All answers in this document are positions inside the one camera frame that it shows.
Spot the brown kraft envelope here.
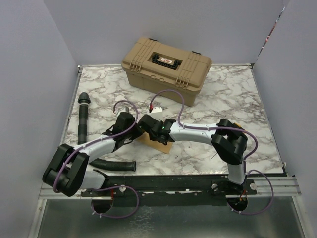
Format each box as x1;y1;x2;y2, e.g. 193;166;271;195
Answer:
137;132;173;154

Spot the black corrugated hose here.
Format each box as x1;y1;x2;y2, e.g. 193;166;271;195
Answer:
77;92;137;172

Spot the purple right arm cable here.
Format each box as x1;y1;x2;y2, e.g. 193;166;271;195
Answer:
148;89;274;216

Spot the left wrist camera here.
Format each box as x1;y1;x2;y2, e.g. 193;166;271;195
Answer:
116;106;129;116

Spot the tan plastic toolbox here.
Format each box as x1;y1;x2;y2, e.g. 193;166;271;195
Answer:
121;37;212;107

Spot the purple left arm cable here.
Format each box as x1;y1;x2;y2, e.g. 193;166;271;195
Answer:
52;100;142;219

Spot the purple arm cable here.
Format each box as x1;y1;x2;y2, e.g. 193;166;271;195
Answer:
52;100;142;219
148;89;274;216

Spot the yellow black handled screwdriver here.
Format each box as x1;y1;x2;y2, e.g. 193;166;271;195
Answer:
210;122;242;160

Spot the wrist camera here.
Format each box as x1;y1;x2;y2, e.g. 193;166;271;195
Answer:
149;105;163;121
116;106;129;116

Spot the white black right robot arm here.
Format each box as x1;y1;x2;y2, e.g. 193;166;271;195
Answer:
138;115;248;194

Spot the black metal base rail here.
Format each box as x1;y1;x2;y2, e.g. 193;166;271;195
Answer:
81;175;257;208

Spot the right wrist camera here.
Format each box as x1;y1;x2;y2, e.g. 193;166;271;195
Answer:
149;105;163;121

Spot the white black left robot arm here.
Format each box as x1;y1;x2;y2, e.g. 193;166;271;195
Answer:
42;112;144;197

